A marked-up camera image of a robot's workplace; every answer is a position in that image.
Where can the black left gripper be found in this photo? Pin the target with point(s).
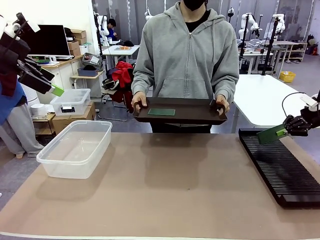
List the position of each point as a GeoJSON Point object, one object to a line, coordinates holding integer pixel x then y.
{"type": "Point", "coordinates": [12, 55]}

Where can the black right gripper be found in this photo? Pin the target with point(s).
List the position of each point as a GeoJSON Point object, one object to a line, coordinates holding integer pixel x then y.
{"type": "Point", "coordinates": [306, 122]}

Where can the green PCB board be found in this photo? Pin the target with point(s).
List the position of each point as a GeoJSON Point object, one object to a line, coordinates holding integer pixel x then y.
{"type": "Point", "coordinates": [162, 112]}
{"type": "Point", "coordinates": [268, 135]}

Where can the dark brown serving tray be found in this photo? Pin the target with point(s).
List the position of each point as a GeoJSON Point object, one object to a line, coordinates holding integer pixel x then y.
{"type": "Point", "coordinates": [190, 112]}

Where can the person's left forearm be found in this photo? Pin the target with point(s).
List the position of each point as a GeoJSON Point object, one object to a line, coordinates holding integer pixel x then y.
{"type": "Point", "coordinates": [225, 85]}

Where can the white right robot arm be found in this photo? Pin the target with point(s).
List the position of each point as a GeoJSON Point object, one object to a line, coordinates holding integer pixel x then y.
{"type": "Point", "coordinates": [315, 106]}

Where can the person's right forearm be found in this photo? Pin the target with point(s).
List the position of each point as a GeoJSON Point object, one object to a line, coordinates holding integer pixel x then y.
{"type": "Point", "coordinates": [142, 80]}

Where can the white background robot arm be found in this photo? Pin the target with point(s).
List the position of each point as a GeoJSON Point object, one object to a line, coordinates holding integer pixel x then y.
{"type": "Point", "coordinates": [105, 27]}
{"type": "Point", "coordinates": [281, 23]}
{"type": "Point", "coordinates": [242, 31]}

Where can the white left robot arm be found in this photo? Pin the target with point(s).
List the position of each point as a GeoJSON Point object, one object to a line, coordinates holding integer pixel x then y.
{"type": "Point", "coordinates": [10, 30]}

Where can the person's left hand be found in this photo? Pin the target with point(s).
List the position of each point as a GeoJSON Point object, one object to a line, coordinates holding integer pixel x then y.
{"type": "Point", "coordinates": [223, 101]}

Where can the person's right hand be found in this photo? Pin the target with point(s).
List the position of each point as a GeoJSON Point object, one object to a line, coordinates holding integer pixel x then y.
{"type": "Point", "coordinates": [140, 98]}

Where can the green shallow tray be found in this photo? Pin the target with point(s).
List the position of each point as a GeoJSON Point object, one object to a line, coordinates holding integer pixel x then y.
{"type": "Point", "coordinates": [43, 60]}

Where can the white desk wooden top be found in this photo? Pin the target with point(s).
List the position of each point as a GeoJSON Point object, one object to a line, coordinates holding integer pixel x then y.
{"type": "Point", "coordinates": [62, 75]}

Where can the white round container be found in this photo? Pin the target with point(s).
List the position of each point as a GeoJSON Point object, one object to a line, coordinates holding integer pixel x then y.
{"type": "Point", "coordinates": [38, 110]}

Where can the black computer monitor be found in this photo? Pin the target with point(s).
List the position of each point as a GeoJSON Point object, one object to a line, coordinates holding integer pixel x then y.
{"type": "Point", "coordinates": [50, 40]}

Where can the large white table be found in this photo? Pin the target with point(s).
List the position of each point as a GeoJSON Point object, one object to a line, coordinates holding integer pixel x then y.
{"type": "Point", "coordinates": [262, 100]}

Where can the clear lidded storage bin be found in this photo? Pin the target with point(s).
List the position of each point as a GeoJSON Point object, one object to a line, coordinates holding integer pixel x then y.
{"type": "Point", "coordinates": [72, 100]}

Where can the small wooden shelf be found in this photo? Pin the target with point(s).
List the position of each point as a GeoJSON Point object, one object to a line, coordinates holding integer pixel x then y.
{"type": "Point", "coordinates": [43, 117]}

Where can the black slotted PCB rack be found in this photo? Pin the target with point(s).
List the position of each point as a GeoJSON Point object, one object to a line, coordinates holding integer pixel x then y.
{"type": "Point", "coordinates": [287, 170]}

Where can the small cardboard box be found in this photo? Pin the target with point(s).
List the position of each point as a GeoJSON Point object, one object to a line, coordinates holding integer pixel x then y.
{"type": "Point", "coordinates": [73, 45]}
{"type": "Point", "coordinates": [78, 33]}

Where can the small side table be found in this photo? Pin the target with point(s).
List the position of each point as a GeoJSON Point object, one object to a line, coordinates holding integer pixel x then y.
{"type": "Point", "coordinates": [87, 77]}

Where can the grey plastic bin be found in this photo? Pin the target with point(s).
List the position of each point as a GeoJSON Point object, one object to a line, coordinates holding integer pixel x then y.
{"type": "Point", "coordinates": [87, 72]}

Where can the yellow plastic crate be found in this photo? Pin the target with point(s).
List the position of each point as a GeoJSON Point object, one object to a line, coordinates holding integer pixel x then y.
{"type": "Point", "coordinates": [287, 77]}

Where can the person in blue top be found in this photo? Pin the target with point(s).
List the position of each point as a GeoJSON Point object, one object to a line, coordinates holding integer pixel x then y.
{"type": "Point", "coordinates": [22, 130]}

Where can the large cardboard box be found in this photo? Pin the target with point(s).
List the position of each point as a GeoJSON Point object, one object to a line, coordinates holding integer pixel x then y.
{"type": "Point", "coordinates": [75, 121]}

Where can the black crate with label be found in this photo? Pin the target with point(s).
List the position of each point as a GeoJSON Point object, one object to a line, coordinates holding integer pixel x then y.
{"type": "Point", "coordinates": [93, 60]}

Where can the black tripod stand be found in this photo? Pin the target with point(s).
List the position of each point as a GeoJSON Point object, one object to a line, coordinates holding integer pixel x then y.
{"type": "Point", "coordinates": [268, 55]}

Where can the white background desk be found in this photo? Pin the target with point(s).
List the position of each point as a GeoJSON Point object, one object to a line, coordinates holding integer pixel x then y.
{"type": "Point", "coordinates": [252, 54]}

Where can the wooden shelf table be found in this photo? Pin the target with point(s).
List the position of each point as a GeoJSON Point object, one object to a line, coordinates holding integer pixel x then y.
{"type": "Point", "coordinates": [292, 43]}

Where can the red clothes pile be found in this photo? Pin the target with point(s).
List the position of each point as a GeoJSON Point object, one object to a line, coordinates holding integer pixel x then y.
{"type": "Point", "coordinates": [122, 72]}

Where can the seated person in blue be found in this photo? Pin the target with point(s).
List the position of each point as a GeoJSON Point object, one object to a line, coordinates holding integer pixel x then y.
{"type": "Point", "coordinates": [112, 27]}

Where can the tray with orange items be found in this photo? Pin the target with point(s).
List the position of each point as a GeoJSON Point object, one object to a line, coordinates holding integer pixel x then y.
{"type": "Point", "coordinates": [123, 48]}

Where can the white background table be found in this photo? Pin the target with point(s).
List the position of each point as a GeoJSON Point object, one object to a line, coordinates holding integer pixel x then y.
{"type": "Point", "coordinates": [125, 51]}

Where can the clear plastic tub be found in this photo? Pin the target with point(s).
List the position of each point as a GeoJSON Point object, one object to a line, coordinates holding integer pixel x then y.
{"type": "Point", "coordinates": [75, 163]}

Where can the person in grey hoodie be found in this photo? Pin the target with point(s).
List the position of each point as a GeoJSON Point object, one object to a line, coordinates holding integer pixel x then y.
{"type": "Point", "coordinates": [185, 62]}

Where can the black face mask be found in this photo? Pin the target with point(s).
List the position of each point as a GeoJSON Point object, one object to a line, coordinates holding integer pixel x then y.
{"type": "Point", "coordinates": [193, 5]}

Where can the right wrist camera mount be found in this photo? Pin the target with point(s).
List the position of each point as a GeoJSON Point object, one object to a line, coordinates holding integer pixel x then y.
{"type": "Point", "coordinates": [308, 99]}

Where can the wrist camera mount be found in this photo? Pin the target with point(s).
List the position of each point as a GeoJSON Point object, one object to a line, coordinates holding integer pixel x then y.
{"type": "Point", "coordinates": [308, 99]}
{"type": "Point", "coordinates": [33, 26]}

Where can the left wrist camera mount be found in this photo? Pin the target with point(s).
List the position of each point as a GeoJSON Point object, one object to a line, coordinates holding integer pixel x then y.
{"type": "Point", "coordinates": [33, 26]}

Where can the metal frame chair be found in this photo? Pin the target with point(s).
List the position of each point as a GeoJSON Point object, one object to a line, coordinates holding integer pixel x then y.
{"type": "Point", "coordinates": [112, 101]}

